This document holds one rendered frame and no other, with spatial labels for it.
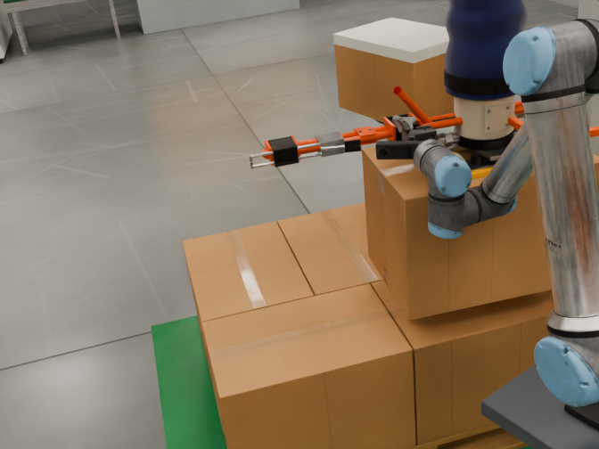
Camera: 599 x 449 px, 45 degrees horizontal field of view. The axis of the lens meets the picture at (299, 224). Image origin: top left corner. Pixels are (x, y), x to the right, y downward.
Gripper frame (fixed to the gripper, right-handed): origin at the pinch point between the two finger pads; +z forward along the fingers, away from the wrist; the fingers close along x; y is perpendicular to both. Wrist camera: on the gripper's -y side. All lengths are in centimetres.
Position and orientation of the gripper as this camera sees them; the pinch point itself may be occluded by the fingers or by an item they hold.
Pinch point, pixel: (393, 130)
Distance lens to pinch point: 208.5
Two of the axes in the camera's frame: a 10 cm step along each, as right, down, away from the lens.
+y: 9.6, -2.0, 1.7
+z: -2.5, -4.5, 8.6
